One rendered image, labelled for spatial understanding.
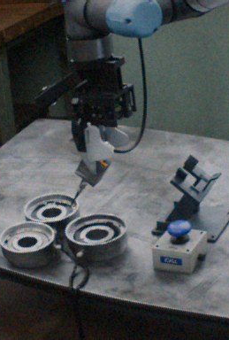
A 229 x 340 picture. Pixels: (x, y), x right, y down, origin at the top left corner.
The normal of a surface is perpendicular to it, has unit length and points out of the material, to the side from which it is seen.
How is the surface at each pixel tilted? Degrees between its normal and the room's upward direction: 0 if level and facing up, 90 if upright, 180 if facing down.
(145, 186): 0
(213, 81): 90
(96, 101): 90
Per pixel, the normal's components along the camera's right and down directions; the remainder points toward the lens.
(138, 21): 0.61, 0.29
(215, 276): -0.11, -0.88
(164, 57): -0.47, 0.45
